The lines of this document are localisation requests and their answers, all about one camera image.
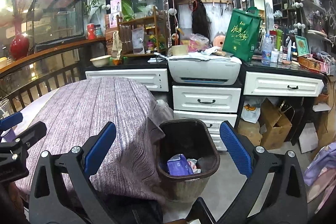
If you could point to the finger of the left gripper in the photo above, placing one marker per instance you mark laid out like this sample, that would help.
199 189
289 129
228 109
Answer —
28 138
10 121

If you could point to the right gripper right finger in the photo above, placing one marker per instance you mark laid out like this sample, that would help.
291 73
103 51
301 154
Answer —
286 198

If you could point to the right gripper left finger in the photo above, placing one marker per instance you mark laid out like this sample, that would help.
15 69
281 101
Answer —
62 191

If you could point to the red white plastic bag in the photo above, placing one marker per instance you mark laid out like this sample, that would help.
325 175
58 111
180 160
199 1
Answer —
193 166

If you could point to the purple plastic package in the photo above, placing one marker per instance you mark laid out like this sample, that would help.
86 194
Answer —
179 166

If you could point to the dark brown trash bin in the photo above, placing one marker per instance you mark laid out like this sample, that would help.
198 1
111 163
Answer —
191 138

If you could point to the purple grey tablecloth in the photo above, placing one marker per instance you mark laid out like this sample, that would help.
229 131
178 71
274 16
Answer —
77 111

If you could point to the wooden railing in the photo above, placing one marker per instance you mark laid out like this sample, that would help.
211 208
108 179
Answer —
29 78

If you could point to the cardboard box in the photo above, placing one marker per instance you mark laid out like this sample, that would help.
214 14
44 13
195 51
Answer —
274 126

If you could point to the brown paper sack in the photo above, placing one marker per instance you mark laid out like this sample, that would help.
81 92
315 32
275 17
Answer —
251 131

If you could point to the red vase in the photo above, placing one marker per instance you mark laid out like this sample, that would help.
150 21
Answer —
19 47

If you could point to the cream bowl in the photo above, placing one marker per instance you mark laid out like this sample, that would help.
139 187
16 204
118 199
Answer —
101 61

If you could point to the white drawer cabinet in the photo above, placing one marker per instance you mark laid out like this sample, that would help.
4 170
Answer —
211 105

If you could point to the white drawer right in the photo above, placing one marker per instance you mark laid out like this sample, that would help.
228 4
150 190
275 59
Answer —
268 84

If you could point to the red canister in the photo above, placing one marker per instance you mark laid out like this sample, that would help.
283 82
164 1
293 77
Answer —
91 31

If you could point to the white long drawer left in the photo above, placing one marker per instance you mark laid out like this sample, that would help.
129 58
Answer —
155 80

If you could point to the wooden shelf rack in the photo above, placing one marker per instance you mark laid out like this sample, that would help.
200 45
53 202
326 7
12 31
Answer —
144 34

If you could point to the water bottle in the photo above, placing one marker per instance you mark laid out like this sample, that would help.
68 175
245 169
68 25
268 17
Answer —
266 49

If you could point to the white printer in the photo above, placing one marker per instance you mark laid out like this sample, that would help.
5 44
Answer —
197 68

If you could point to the roll of tape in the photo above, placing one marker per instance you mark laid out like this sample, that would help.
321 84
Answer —
180 50

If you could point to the green tote bag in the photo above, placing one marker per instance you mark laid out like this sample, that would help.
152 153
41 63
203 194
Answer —
242 34

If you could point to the dark hair wig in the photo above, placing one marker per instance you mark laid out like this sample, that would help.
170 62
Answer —
200 22

